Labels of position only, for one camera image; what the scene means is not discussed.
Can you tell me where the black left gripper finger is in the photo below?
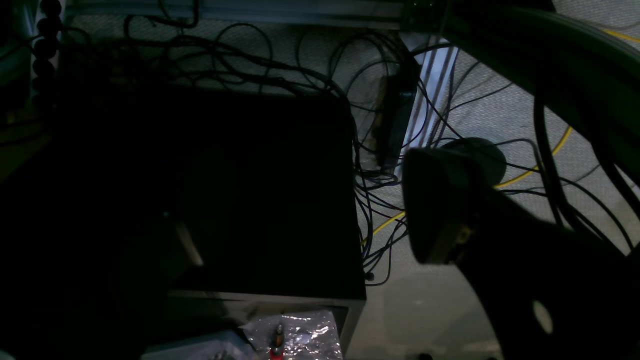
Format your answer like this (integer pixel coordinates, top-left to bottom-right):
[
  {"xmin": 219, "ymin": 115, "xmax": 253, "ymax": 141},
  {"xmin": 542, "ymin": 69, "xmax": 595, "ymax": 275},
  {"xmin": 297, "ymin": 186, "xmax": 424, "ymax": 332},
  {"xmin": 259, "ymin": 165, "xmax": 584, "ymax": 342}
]
[{"xmin": 402, "ymin": 148, "xmax": 639, "ymax": 360}]

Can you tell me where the crinkled plastic bag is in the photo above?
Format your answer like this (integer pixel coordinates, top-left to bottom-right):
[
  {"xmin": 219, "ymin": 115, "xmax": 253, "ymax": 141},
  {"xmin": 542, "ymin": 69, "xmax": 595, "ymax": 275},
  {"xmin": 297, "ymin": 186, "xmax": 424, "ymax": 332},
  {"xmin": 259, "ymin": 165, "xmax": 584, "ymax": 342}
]
[{"xmin": 240, "ymin": 310, "xmax": 344, "ymax": 360}]

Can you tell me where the black power strip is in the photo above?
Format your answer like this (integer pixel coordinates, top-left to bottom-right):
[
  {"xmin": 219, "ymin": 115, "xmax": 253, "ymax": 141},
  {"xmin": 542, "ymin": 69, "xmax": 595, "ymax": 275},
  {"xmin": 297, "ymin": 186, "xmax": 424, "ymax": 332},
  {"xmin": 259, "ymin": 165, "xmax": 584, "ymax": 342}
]
[{"xmin": 372, "ymin": 58, "xmax": 420, "ymax": 173}]

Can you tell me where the black computer case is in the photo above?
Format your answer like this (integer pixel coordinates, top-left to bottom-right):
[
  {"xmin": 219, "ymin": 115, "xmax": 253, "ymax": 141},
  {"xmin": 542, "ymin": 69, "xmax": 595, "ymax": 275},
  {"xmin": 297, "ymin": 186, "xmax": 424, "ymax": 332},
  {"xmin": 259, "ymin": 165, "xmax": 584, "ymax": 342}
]
[{"xmin": 55, "ymin": 88, "xmax": 366, "ymax": 347}]

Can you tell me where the yellow cable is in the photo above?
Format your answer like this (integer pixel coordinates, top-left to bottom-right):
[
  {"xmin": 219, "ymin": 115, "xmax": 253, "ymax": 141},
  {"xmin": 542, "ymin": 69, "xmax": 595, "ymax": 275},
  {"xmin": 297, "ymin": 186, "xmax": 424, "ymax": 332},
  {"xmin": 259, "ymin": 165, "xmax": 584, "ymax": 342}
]
[{"xmin": 361, "ymin": 29, "xmax": 640, "ymax": 246}]

